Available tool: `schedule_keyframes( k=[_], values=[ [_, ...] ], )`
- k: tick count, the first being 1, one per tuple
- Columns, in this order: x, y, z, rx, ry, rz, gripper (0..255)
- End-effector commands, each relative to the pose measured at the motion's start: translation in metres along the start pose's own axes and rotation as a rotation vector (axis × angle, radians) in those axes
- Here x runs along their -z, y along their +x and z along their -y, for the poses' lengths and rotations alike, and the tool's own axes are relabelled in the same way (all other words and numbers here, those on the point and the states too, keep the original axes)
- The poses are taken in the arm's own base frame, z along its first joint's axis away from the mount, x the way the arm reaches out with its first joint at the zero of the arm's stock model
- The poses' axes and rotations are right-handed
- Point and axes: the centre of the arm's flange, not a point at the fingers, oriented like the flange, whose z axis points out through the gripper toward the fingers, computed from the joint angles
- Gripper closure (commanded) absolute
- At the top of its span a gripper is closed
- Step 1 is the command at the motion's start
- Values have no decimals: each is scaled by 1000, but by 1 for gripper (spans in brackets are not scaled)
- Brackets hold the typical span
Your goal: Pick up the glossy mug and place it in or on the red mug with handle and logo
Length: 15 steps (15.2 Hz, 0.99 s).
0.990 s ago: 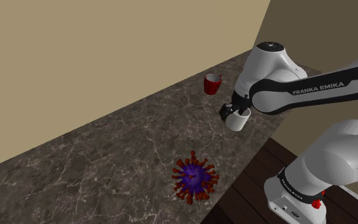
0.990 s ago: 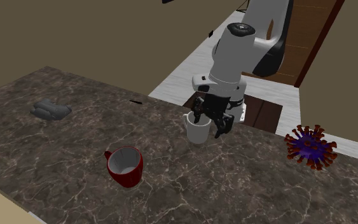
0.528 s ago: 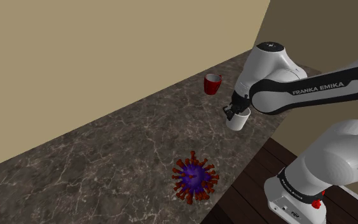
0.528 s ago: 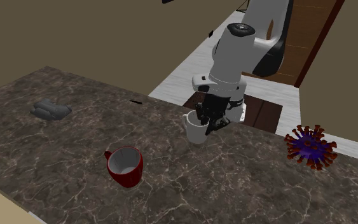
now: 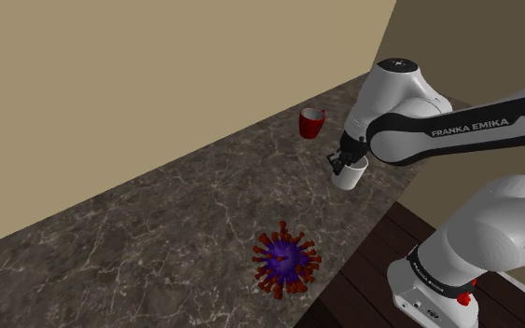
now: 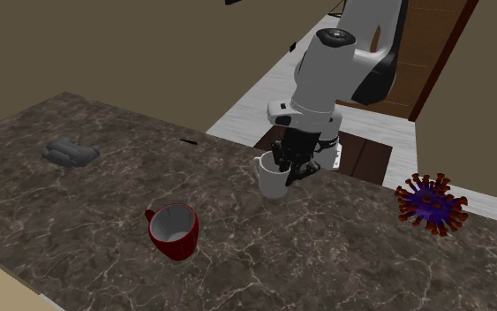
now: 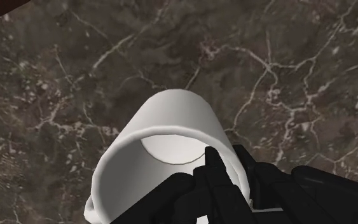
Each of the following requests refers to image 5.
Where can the purple ball with red spikes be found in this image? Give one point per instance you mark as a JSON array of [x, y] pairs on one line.
[[284, 261]]

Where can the white cup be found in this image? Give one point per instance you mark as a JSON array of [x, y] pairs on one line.
[[349, 178]]

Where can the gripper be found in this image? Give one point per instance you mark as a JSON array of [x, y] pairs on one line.
[[352, 146]]

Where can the red mug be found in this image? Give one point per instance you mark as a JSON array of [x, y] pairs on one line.
[[309, 126]]

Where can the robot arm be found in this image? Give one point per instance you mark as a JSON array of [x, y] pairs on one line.
[[494, 227]]

